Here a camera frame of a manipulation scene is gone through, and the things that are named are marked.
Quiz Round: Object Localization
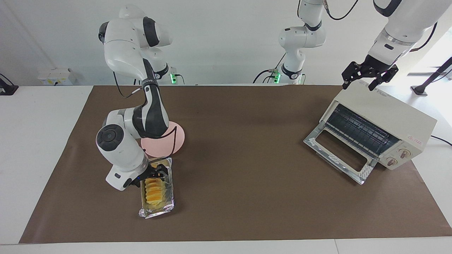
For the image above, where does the sliced yellow bread loaf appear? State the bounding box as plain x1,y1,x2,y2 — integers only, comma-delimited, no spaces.
145,177,165,208

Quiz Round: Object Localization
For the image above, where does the silver foil baking tray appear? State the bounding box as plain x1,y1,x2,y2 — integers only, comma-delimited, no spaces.
138,157,175,219

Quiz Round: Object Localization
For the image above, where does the cream toaster oven body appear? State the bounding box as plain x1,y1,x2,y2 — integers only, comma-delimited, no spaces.
320,79,438,170

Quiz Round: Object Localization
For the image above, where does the glass toaster oven door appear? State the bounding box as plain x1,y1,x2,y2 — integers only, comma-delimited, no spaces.
304,128,378,185

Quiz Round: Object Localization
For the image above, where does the pink round plate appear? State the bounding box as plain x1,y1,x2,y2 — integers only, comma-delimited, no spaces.
141,121,185,158

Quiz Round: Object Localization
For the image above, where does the black stand with base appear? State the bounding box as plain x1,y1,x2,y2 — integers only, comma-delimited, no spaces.
411,56,452,96

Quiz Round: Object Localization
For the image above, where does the brown table mat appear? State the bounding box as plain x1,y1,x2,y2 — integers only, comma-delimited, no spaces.
19,85,452,244

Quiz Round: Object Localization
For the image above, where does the black table clamp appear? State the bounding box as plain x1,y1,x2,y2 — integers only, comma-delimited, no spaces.
0,73,19,96

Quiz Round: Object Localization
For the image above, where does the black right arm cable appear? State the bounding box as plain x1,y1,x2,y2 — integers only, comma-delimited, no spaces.
114,71,177,157

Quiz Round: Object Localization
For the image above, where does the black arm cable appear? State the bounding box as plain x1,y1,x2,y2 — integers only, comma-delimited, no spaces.
297,0,438,53
114,71,177,157

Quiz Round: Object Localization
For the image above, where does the dark oven wire rack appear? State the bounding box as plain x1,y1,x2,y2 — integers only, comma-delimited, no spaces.
325,104,401,157

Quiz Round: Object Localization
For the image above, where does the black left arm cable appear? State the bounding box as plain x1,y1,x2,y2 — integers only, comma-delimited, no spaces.
297,0,438,53

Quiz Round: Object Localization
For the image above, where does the black left base cable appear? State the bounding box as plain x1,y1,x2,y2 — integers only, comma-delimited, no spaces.
252,53,286,84

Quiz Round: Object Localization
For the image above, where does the black oven power cord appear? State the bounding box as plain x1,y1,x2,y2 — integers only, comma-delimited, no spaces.
431,135,452,146

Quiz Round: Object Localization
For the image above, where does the white wall socket box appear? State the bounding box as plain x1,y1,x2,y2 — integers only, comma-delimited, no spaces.
38,68,73,86

